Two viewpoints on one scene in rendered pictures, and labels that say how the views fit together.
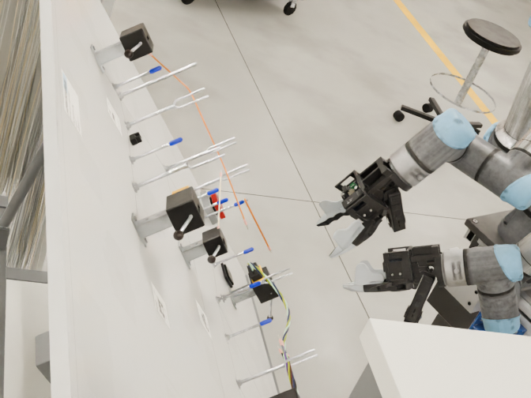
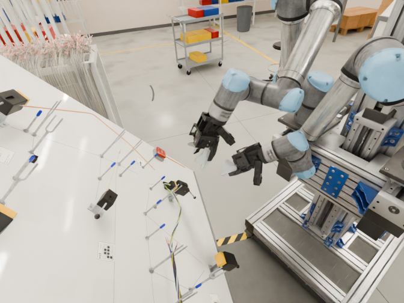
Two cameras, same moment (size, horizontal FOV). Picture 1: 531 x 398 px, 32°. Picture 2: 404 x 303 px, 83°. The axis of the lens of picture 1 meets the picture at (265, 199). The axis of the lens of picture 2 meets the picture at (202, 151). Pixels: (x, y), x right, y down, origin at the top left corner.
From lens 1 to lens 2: 1.05 m
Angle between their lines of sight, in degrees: 14
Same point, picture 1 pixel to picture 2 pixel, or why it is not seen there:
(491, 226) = (290, 118)
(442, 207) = not seen: hidden behind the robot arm
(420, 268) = (252, 157)
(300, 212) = (235, 125)
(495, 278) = (293, 152)
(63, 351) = not seen: outside the picture
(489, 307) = (295, 167)
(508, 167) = (277, 90)
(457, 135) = (237, 83)
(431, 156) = (227, 101)
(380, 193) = (211, 130)
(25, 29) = not seen: hidden behind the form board
